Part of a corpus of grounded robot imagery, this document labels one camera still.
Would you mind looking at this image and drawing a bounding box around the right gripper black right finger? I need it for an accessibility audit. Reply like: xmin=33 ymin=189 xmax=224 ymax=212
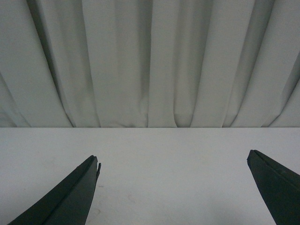
xmin=247 ymin=150 xmax=300 ymax=225

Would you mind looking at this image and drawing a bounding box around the white pleated curtain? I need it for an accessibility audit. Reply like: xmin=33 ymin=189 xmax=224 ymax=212
xmin=0 ymin=0 xmax=300 ymax=128

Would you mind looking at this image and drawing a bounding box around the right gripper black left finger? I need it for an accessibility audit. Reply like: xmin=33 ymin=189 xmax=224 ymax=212
xmin=10 ymin=155 xmax=101 ymax=225

